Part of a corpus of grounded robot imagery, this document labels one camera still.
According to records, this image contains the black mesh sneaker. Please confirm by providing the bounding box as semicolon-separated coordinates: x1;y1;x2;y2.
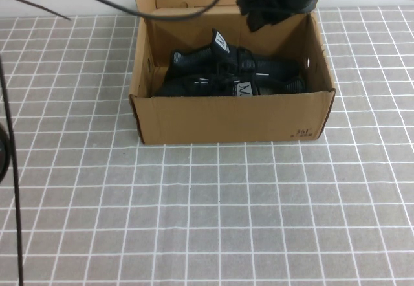
169;28;303;83
151;72;307;98

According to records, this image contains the brown cardboard shoe box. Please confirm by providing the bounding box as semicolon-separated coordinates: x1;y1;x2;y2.
129;0;337;145

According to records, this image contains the grey checked tablecloth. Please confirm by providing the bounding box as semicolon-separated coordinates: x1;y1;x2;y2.
0;6;414;286

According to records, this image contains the thin black cable tie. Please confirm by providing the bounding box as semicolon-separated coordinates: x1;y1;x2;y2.
0;0;71;21

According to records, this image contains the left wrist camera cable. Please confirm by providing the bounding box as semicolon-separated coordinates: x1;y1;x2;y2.
0;0;232;286

